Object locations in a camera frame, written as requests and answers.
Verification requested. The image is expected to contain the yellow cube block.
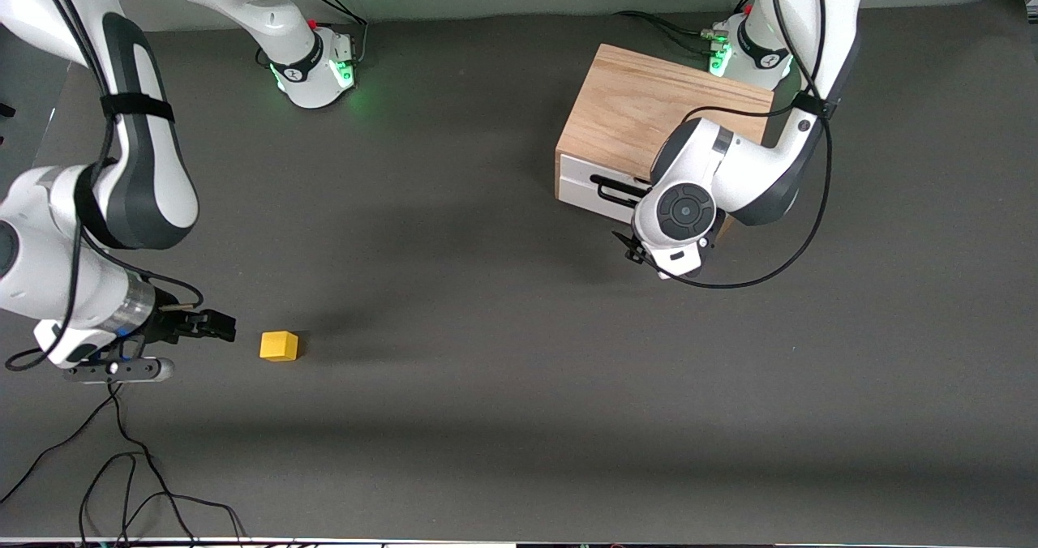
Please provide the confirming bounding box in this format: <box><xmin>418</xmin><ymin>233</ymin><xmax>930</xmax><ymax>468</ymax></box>
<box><xmin>259</xmin><ymin>331</ymin><xmax>299</xmax><ymax>362</ymax></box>

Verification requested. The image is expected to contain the black metal drawer handle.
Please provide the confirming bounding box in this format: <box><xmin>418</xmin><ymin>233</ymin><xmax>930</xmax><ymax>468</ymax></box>
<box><xmin>590</xmin><ymin>174</ymin><xmax>652</xmax><ymax>208</ymax></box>

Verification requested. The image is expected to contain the wooden drawer cabinet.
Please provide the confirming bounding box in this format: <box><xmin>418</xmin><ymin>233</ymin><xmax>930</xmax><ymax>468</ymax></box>
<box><xmin>555</xmin><ymin>43</ymin><xmax>775</xmax><ymax>237</ymax></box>

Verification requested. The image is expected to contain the loose black cable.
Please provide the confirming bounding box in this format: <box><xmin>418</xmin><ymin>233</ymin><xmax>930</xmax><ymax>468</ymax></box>
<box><xmin>79</xmin><ymin>452</ymin><xmax>247</xmax><ymax>545</ymax></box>
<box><xmin>0</xmin><ymin>382</ymin><xmax>199</xmax><ymax>545</ymax></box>

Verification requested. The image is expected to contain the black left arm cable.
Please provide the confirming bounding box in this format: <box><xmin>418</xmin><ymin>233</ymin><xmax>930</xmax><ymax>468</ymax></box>
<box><xmin>671</xmin><ymin>0</ymin><xmax>834</xmax><ymax>291</ymax></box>

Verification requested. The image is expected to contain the black left arm strap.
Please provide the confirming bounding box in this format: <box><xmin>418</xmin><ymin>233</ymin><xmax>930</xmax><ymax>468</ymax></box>
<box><xmin>791</xmin><ymin>88</ymin><xmax>836</xmax><ymax>121</ymax></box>

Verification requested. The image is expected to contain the black right forearm strap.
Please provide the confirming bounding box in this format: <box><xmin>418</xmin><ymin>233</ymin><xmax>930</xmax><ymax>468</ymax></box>
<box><xmin>100</xmin><ymin>92</ymin><xmax>176</xmax><ymax>124</ymax></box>

